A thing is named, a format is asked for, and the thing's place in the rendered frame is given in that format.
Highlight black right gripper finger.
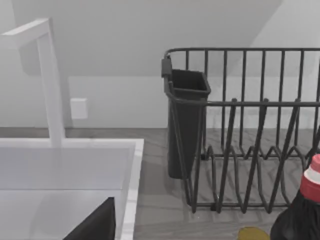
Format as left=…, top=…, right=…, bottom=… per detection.
left=62, top=196, right=116, bottom=240

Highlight white sink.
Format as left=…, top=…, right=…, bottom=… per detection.
left=0, top=138, right=145, bottom=240

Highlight dark grey cutlery holder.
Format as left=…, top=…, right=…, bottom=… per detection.
left=166, top=69, right=212, bottom=180

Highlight tall white tap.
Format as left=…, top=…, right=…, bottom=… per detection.
left=0, top=17, right=66, bottom=148

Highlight yellow round thing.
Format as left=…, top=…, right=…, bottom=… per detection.
left=236, top=226, right=271, bottom=240

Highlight dark bottle with red cap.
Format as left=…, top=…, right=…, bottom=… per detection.
left=270, top=153, right=320, bottom=240

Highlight white wall socket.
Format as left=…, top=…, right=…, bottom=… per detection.
left=70, top=97, right=89, bottom=120

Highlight dark wire dish rack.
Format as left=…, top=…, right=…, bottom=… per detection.
left=161, top=47, right=320, bottom=215

